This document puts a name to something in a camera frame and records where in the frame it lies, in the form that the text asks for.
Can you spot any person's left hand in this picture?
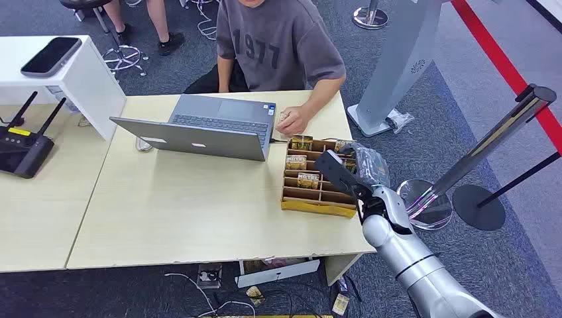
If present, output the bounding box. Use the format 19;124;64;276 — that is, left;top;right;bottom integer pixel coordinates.
275;105;314;138

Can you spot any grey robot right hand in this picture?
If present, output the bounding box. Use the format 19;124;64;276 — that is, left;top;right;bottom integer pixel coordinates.
349;142;391;189

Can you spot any wooden card holder box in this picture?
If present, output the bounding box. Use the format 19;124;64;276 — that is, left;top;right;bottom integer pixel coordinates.
280;136;359;219

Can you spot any person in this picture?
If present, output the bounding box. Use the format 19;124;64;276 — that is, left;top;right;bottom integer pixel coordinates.
183;0;347;138
102;0;186;57

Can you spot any clear plastic bag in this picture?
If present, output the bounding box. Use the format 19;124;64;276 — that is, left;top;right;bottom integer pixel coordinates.
384;108;416;134

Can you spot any grey laptop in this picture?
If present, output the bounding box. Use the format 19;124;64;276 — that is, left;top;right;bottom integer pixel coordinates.
109;93;278;162

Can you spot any silver kiosk stand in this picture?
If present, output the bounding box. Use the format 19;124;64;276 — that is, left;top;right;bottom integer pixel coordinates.
347;0;445;138

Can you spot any chrome stanchion base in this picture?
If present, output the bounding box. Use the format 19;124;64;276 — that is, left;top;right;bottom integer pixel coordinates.
351;0;390;30

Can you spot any black stool with chrome base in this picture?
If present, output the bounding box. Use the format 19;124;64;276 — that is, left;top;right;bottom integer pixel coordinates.
59;0;149;78

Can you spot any white cabinet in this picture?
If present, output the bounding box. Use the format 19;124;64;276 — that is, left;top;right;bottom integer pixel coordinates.
0;34;127;142

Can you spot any black smartphone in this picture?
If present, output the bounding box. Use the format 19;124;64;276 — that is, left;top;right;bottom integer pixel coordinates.
21;36;83;79

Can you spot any black router with antennas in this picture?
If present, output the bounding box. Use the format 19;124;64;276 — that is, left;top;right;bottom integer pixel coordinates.
0;91;67;180

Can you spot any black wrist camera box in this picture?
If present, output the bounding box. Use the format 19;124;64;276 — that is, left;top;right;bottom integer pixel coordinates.
313;149;359;196

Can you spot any chrome stanchion post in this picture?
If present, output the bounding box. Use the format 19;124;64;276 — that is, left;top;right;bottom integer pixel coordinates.
396;84;558;232

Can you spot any black stanchion post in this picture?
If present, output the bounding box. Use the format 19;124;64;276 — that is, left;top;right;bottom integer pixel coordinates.
452;151;562;232

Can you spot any white cable bundle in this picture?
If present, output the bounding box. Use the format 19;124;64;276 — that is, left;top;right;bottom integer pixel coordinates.
188;0;221;42

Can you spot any black cable bundle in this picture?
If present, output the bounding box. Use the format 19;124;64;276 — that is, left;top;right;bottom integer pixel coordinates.
258;285;337;318

